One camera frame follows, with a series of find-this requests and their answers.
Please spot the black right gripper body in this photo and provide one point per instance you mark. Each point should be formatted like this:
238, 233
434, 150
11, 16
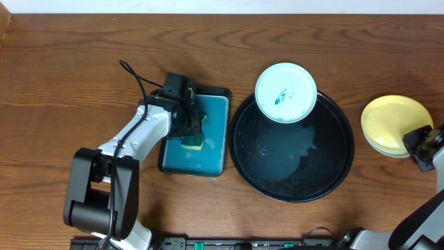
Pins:
416, 141

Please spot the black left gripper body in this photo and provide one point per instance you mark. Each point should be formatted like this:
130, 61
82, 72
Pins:
193, 122

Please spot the light green plate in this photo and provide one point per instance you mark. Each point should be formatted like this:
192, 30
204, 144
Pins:
387, 152
286, 92

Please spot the green and yellow sponge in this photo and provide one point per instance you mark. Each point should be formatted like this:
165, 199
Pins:
193, 142

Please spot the yellow plate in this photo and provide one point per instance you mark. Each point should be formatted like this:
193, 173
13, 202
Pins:
386, 119

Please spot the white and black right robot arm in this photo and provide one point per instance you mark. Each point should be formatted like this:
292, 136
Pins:
423, 229

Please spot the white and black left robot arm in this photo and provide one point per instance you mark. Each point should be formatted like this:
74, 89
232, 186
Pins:
103, 191

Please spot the black rectangular tray with blue water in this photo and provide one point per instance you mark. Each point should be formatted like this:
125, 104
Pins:
173, 159

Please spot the round black tray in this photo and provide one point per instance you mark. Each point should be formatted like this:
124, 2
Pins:
298, 162

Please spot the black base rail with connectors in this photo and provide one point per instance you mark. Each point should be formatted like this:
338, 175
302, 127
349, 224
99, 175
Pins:
309, 241

